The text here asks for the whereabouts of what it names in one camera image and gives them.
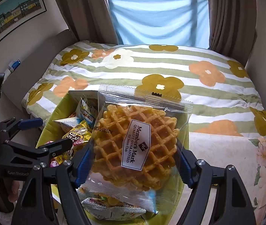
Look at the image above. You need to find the green cardboard snack box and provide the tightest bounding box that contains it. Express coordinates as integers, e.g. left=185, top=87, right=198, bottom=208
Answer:
left=35, top=90, right=190, bottom=225

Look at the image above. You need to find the white blue snack packet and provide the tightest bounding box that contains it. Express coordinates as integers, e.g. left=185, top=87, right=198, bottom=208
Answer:
left=54, top=95, right=97, bottom=133

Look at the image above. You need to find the yellow popcorn snack bag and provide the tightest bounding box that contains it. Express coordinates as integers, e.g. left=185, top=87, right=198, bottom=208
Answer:
left=55, top=120, right=92, bottom=165

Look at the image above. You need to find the left brown curtain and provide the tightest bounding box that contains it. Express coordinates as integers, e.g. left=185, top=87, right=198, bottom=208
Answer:
left=55, top=0, right=118, bottom=45

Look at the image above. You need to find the pale green snack packet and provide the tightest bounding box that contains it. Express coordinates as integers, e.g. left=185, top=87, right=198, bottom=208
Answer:
left=81, top=195, right=146, bottom=221

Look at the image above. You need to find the packaged waffle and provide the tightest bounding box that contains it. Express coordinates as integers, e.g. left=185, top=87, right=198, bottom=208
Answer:
left=77, top=84, right=194, bottom=214

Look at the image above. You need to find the floral striped quilt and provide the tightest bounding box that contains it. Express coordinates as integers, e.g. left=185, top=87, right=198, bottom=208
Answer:
left=22, top=41, right=266, bottom=139

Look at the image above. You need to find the grey bed headboard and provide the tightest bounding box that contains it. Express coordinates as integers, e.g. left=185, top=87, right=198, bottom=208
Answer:
left=0, top=29, right=76, bottom=111

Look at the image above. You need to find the cream floral bedsheet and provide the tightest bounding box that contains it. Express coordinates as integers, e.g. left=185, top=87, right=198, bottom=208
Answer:
left=189, top=132, right=266, bottom=224

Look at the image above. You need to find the light blue window cloth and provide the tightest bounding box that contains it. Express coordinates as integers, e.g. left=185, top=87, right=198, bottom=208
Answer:
left=108, top=0, right=210, bottom=49

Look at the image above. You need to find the framed houses picture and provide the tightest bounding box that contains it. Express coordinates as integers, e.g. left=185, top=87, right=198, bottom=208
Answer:
left=0, top=0, right=47, bottom=42

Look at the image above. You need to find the brown curtain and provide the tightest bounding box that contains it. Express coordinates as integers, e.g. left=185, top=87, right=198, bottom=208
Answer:
left=55, top=0, right=118, bottom=45
left=208, top=0, right=257, bottom=66

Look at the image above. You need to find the right brown curtain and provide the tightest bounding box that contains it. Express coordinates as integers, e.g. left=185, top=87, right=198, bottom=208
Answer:
left=208, top=0, right=257, bottom=66

